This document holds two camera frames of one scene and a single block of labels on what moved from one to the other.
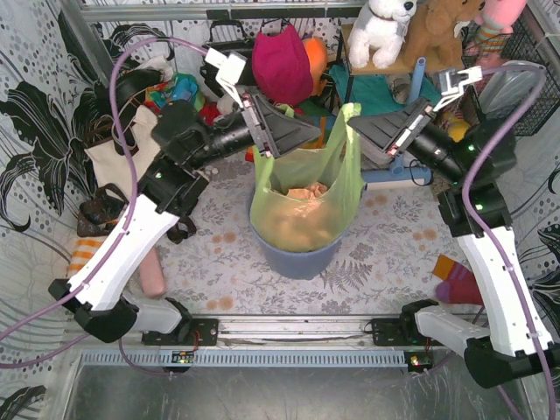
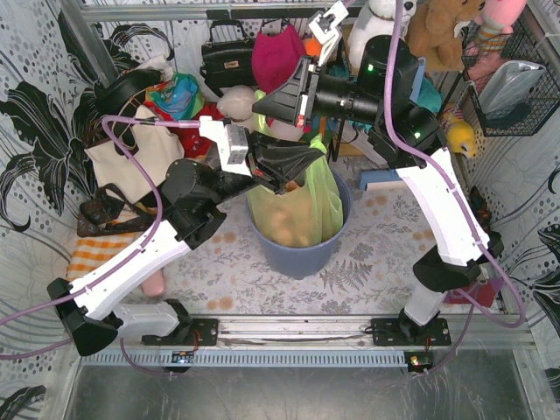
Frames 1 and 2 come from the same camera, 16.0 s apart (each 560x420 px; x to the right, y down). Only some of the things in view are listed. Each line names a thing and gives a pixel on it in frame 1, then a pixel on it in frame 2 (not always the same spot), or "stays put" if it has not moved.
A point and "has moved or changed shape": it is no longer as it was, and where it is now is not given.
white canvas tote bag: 110,164 stays put
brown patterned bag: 100,217 stays put
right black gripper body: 409,132 -> 306,94
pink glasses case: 154,283 stays put
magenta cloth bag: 282,66 stays put
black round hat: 129,84 stays put
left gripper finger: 282,131 -> 281,163
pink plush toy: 495,22 stays put
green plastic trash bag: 306,199 has moved or changed shape
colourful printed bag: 182,87 stays put
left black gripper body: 256,124 -> 254,162
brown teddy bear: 431,34 stays put
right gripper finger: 384,129 -> 283,102
